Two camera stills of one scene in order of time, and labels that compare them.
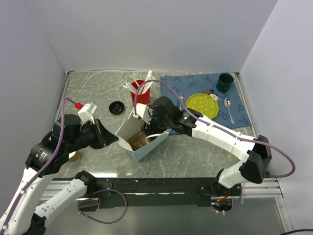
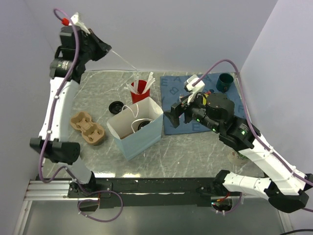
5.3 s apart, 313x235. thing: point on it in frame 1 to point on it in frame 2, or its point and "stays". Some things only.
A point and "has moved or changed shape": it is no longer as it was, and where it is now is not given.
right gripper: [149, 129] to [177, 109]
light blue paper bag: [132, 125] has moved or changed shape
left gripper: [104, 137] to [103, 48]
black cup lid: [116, 107] stays
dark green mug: [224, 82] stays
